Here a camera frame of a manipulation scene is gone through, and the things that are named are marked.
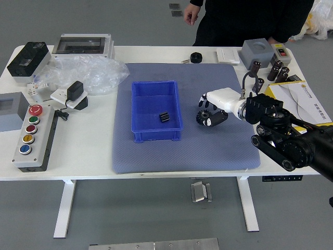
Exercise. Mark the blue-grey padded mat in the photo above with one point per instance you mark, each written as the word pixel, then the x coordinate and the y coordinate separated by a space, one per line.
pixel 187 153

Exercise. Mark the grey push-button control box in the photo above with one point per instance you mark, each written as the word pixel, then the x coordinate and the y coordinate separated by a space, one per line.
pixel 31 138

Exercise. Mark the big black gear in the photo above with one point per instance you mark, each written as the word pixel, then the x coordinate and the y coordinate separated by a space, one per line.
pixel 201 115

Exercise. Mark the blue plastic box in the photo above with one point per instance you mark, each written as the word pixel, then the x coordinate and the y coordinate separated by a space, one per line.
pixel 153 104

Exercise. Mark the grey block with round hole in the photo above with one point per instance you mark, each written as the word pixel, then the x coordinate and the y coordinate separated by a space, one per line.
pixel 256 53

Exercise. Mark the person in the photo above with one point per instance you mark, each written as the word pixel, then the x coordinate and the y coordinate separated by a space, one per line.
pixel 247 20

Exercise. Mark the black power adapter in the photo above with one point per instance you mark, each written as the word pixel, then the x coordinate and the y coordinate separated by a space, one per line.
pixel 75 89

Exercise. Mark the black capacitor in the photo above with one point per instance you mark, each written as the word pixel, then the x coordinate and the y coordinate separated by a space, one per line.
pixel 261 84

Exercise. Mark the black table control panel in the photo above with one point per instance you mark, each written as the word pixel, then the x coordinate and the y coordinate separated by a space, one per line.
pixel 282 178

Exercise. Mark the black box with white base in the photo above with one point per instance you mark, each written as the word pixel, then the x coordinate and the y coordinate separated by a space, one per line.
pixel 27 61

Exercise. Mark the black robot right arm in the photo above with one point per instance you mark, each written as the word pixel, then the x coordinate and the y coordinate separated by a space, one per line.
pixel 294 145

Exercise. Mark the clear plastic bag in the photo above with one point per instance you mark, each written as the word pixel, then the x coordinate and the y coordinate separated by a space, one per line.
pixel 96 73

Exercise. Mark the black round knob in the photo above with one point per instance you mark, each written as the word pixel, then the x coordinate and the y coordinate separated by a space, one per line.
pixel 196 57

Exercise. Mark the white table leg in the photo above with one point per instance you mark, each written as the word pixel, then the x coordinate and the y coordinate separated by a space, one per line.
pixel 63 208
pixel 249 208

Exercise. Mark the grey box with window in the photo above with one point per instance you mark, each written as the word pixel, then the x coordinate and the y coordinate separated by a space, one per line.
pixel 10 112

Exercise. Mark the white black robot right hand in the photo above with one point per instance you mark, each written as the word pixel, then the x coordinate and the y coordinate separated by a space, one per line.
pixel 223 99

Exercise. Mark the plastic-wrapped bundle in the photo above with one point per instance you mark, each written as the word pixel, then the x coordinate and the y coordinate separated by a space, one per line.
pixel 321 23

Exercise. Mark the grey red-black button switch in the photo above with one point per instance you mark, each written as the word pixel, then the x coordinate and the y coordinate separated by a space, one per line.
pixel 281 53

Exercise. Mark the small black gear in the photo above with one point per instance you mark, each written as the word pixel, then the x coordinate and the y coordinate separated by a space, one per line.
pixel 164 117

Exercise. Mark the metal floor bracket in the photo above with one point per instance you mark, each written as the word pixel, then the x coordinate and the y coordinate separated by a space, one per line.
pixel 199 192

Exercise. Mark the small flat black module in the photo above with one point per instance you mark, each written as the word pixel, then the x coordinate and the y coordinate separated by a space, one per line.
pixel 296 78

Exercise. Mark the yellow white cardboard box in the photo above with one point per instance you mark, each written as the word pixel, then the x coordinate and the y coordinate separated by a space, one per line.
pixel 309 101

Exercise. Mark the grey floor plate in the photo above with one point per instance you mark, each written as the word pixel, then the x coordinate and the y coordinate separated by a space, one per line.
pixel 176 13
pixel 174 6

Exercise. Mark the grey enclosure with clear window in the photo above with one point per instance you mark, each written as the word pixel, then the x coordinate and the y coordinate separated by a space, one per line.
pixel 80 45

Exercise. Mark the grey metal plate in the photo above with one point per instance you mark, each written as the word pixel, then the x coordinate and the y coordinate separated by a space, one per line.
pixel 156 246

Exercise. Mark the white power socket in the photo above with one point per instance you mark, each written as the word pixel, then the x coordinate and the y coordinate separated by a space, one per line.
pixel 58 95

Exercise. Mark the person's left hand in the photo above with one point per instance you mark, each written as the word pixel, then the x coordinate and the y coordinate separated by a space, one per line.
pixel 272 40

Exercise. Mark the person's right hand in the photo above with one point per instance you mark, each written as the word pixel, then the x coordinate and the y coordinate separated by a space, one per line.
pixel 192 14

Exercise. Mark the white wall switch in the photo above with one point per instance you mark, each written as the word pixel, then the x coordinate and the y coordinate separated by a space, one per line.
pixel 228 55

